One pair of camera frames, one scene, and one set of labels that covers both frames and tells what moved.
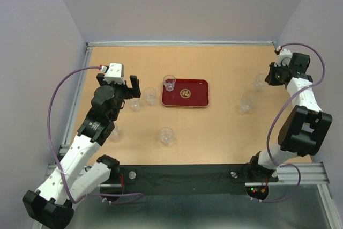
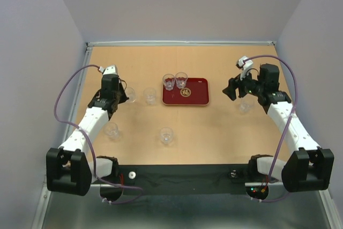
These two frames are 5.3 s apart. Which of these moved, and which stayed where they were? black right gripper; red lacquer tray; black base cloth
Moved: black right gripper
Stayed: red lacquer tray; black base cloth
